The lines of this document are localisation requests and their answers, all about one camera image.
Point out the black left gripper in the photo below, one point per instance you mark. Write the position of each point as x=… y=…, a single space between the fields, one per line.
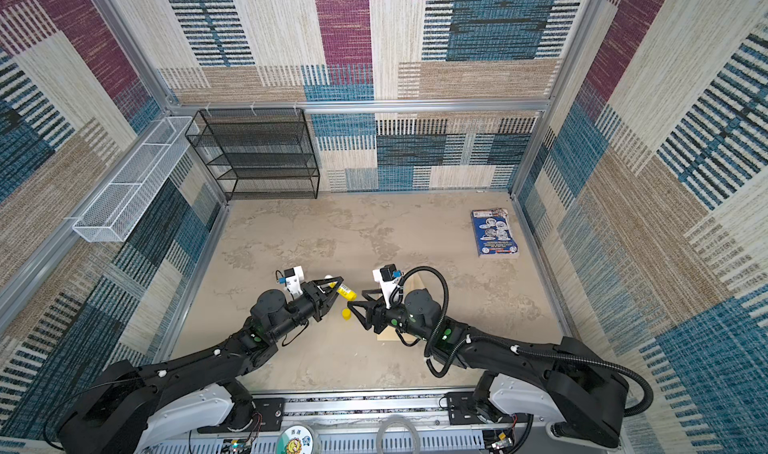
x=318 y=300

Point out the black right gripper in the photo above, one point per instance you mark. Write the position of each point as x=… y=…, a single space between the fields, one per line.
x=378 y=311

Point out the yellow glue stick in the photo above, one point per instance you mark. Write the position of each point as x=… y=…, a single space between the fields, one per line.
x=344 y=291

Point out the manila paper envelope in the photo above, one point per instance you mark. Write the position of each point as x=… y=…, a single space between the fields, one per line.
x=394 y=332

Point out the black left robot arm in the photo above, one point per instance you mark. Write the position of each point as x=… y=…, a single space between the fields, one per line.
x=130 y=408

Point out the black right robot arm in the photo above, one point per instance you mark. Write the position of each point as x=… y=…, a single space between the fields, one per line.
x=591 y=396

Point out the clear plastic tube loop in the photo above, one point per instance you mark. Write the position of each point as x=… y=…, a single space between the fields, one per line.
x=396 y=433

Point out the round green sticker tape roll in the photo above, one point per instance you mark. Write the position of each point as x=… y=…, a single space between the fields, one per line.
x=298 y=439

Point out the blue comic paperback book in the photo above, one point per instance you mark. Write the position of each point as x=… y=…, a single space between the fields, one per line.
x=492 y=233

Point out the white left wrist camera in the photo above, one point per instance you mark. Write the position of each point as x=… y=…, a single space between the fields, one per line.
x=291 y=279

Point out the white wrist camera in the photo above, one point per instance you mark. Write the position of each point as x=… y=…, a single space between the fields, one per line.
x=388 y=278
x=291 y=279

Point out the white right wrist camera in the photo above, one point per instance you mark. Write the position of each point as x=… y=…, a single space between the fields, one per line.
x=388 y=278

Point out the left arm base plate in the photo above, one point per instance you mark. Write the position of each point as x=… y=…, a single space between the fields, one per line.
x=259 y=414

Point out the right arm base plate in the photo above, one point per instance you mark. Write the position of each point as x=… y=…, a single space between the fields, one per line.
x=463 y=408

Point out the black wire mesh shelf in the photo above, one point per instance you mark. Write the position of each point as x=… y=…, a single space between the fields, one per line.
x=257 y=154

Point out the white wire mesh basket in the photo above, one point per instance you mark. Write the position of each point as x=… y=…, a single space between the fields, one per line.
x=114 y=213

